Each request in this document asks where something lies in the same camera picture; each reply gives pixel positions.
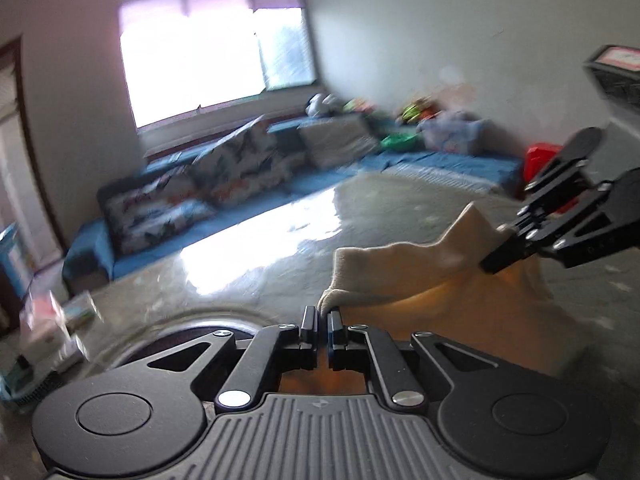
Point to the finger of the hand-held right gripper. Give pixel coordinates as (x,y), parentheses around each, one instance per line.
(590,225)
(575,152)

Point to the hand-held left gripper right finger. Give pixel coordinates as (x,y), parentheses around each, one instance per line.
(334,332)

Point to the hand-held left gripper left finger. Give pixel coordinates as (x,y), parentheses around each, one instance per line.
(310,330)

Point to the cream garment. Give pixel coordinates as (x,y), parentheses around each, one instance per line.
(400,270)

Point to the red plastic stool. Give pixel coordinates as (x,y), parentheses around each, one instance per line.
(540,157)

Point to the clear plastic storage box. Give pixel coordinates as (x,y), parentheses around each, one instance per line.
(455,135)

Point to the blue patterned sofa blanket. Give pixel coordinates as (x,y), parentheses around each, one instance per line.
(450,165)

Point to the round metal-rimmed table inset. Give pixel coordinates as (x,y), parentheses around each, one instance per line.
(175,334)

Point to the blue sofa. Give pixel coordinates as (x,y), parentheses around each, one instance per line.
(310,180)

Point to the green plastic basin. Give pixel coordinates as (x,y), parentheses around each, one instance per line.
(400,140)

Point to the large butterfly print pillow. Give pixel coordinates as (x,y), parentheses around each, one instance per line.
(240,165)

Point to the plain grey pillow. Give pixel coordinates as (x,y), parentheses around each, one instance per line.
(335,142)

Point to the orange green plush toy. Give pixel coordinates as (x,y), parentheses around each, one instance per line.
(360,106)

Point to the panda plush toy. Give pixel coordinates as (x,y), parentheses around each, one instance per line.
(320,105)

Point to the small cardboard box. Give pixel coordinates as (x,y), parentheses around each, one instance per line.
(81,307)

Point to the white pink box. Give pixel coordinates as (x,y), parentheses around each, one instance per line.
(47,330)

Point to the woven basket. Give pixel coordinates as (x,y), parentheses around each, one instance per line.
(25,385)

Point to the window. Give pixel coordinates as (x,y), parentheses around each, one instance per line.
(200,60)

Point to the blue cabinet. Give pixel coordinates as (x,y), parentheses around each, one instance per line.
(12,260)

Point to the dark brown door frame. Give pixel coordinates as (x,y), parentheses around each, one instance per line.
(44,165)

